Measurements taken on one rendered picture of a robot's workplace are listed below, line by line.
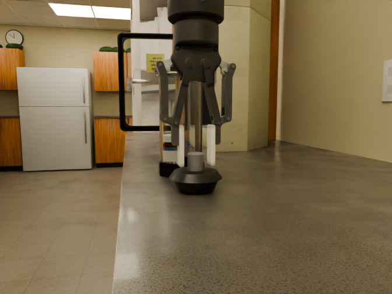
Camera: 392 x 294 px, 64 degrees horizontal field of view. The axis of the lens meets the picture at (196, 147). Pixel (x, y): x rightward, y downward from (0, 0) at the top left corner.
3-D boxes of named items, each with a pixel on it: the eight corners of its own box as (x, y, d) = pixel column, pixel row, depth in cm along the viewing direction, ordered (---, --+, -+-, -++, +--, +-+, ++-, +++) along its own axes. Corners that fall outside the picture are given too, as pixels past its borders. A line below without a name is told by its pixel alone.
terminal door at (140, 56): (192, 130, 133) (192, 34, 129) (119, 131, 131) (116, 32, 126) (192, 130, 134) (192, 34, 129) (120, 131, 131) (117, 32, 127)
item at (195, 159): (214, 182, 60) (214, 149, 59) (228, 195, 51) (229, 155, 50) (165, 185, 58) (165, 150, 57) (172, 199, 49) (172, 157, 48)
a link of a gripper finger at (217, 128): (212, 114, 54) (228, 114, 55) (212, 143, 55) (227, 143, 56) (214, 115, 53) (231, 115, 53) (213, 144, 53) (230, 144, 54)
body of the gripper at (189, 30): (214, 30, 56) (214, 83, 57) (167, 28, 54) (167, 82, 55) (227, 18, 48) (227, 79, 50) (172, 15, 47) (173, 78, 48)
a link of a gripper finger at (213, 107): (195, 63, 54) (203, 61, 54) (210, 125, 56) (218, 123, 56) (200, 59, 50) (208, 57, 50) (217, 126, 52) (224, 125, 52)
